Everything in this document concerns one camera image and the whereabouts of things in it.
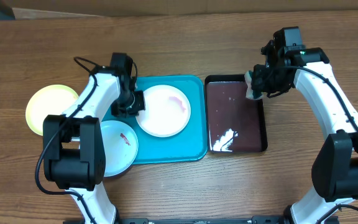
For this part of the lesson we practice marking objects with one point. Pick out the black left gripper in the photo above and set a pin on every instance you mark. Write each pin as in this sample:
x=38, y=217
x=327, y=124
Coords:
x=116, y=111

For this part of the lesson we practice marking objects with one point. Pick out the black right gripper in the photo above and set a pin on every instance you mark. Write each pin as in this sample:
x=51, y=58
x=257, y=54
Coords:
x=261, y=84

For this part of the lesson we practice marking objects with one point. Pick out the green yellow sponge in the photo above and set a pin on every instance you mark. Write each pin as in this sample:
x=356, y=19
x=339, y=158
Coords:
x=250, y=93

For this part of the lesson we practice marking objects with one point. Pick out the white plate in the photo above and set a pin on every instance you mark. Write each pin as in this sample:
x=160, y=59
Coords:
x=167, y=111

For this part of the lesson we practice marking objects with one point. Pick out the yellow plate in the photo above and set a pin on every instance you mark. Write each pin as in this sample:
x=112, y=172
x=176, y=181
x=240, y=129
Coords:
x=52, y=99

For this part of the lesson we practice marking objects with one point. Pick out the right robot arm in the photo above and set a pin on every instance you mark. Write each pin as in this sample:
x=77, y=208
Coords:
x=290, y=64

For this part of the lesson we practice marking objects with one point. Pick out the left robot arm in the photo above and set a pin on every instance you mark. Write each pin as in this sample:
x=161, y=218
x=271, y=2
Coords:
x=73, y=159

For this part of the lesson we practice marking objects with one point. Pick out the black water tray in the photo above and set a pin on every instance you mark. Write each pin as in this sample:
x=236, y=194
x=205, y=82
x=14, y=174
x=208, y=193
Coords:
x=235, y=123

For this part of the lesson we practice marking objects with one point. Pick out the blue plastic tray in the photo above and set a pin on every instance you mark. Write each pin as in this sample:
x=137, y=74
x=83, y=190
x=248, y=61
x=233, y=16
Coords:
x=191, y=144

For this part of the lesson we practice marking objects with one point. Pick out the light blue plate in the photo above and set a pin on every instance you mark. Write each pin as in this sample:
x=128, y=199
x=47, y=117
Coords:
x=120, y=146

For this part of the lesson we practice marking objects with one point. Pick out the cardboard backdrop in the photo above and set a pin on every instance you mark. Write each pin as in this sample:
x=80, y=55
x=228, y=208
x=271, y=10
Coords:
x=169, y=7

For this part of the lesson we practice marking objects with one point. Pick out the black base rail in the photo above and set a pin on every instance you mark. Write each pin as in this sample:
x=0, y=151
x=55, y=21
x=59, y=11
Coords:
x=253, y=220

